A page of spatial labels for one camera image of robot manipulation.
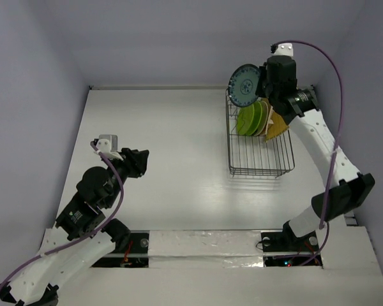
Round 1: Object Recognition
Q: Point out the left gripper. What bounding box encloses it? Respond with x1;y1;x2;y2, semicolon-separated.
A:
103;147;149;207

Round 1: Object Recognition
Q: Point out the blue floral plate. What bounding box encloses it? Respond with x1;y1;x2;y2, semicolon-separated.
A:
227;64;261;108

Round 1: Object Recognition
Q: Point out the grey green plate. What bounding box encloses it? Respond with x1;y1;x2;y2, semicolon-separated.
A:
255;99;269;136

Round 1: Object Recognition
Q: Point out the small bamboo tray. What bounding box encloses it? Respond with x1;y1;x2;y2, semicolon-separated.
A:
260;98;274;136

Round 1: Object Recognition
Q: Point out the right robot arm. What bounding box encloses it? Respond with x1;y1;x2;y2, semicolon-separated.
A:
257;55;375;250

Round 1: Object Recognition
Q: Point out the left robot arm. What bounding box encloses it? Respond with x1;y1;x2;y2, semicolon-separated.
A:
0;149;149;305

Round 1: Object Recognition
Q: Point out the large bamboo tray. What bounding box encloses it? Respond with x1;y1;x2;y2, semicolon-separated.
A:
266;112;289;141

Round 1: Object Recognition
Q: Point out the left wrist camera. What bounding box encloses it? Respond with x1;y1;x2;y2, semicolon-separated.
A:
94;134;118;154

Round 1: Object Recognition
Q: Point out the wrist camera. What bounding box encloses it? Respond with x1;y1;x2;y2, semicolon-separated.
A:
94;134;118;154
271;43;294;58

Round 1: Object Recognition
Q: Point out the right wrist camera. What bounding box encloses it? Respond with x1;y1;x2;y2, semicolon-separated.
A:
271;43;294;58

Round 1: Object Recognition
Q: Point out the wire dish rack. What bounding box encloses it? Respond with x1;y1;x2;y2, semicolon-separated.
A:
225;94;296;177

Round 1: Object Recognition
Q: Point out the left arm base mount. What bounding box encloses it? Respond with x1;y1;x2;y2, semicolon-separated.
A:
92;231;149;268

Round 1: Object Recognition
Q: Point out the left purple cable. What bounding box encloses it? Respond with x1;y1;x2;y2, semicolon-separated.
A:
0;142;126;303

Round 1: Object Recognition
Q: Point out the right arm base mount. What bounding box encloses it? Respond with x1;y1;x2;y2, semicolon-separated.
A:
256;231;319;267

